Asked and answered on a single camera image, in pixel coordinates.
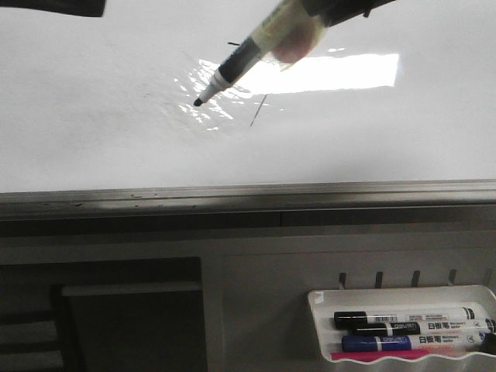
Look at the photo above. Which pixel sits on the black whiteboard marker with magnet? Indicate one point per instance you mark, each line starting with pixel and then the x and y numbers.
pixel 287 33

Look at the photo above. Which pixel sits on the black capped marker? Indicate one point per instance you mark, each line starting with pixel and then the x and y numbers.
pixel 424 327
pixel 347 319

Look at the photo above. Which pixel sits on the blue capped marker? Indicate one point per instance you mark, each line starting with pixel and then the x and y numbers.
pixel 465 341

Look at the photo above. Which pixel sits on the metal hook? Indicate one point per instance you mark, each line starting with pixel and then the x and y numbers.
pixel 415 279
pixel 342 281
pixel 452 277
pixel 379 280

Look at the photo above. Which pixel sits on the black capped marker top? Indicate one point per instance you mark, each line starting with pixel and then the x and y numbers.
pixel 347 319

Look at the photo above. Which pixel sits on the black capped marker middle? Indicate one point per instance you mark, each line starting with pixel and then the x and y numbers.
pixel 424 327

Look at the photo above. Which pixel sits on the white whiteboard with metal frame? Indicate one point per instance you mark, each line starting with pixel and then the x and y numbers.
pixel 97 114

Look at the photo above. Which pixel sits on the white plastic marker tray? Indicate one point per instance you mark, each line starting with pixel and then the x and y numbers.
pixel 323 304

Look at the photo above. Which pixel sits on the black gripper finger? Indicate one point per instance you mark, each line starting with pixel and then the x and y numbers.
pixel 334 12
pixel 84 8

